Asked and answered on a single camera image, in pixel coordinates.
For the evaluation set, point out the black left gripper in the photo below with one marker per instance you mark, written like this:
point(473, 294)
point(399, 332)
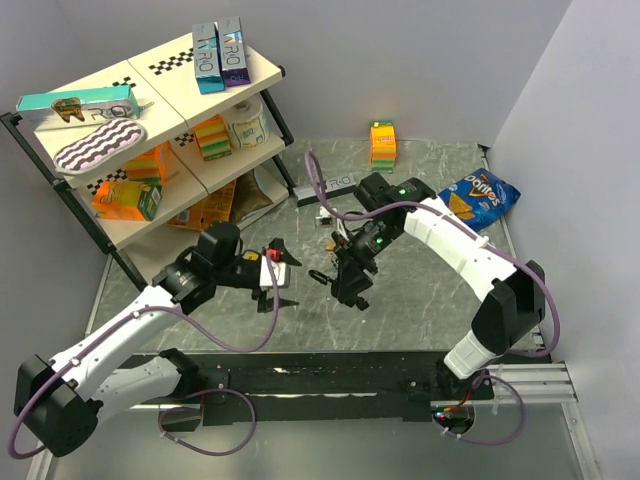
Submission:
point(279, 244)

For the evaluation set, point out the blue Doritos chip bag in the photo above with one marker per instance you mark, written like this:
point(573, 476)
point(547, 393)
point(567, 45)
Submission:
point(480, 198)

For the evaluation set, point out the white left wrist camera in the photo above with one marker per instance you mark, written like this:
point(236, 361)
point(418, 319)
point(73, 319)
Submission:
point(272, 272)

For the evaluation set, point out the sponge pack on table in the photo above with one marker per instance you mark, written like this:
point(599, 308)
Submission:
point(383, 146)

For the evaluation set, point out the toilet paper roll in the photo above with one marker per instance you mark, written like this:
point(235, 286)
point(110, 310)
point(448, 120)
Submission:
point(246, 124)

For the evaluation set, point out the silver toothpaste box on table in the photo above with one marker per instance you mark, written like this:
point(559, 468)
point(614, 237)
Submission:
point(334, 187)

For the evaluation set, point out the aluminium extrusion rail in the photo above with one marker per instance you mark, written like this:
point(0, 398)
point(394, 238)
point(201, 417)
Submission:
point(538, 383)

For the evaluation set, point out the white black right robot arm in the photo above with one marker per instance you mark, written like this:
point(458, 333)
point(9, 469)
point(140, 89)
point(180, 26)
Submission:
point(512, 302)

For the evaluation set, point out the black padlock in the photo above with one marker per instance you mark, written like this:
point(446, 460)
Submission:
point(321, 277)

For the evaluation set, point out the orange green snack box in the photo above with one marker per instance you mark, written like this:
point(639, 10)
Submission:
point(127, 200)

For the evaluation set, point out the orange box bottom shelf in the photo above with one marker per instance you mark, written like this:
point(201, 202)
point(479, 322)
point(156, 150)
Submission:
point(214, 207)

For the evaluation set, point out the purple toothpaste box standing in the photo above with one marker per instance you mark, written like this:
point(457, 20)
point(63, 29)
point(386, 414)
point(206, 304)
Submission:
point(232, 54)

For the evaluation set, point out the beige black shelf rack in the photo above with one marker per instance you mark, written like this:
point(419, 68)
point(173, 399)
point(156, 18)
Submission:
point(162, 80)

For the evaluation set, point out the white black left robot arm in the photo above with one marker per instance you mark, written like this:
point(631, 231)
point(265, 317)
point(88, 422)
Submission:
point(63, 400)

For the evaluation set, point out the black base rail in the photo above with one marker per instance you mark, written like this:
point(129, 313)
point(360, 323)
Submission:
point(298, 386)

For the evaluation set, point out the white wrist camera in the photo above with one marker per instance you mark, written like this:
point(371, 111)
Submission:
point(272, 272)
point(323, 218)

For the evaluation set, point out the sponge pack middle shelf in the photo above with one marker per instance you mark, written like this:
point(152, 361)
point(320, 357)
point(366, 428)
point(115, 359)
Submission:
point(212, 138)

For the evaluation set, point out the pink grey striped sponge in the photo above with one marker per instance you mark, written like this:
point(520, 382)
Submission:
point(86, 154)

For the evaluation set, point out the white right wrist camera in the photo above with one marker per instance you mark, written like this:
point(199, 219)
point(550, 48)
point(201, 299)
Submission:
point(323, 218)

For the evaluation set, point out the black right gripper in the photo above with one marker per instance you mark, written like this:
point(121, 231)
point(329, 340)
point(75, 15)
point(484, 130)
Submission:
point(351, 278)

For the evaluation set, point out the orange sponge pack left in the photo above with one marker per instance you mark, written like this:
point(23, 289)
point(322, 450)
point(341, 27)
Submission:
point(150, 166)

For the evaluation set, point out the brown pouch bottom shelf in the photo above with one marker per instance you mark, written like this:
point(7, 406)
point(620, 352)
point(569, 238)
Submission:
point(248, 197)

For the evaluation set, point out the teal toothpaste box lying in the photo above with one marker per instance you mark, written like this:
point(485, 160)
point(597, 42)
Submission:
point(78, 108)

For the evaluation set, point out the blue toothpaste box standing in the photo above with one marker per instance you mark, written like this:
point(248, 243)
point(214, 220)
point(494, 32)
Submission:
point(207, 69)

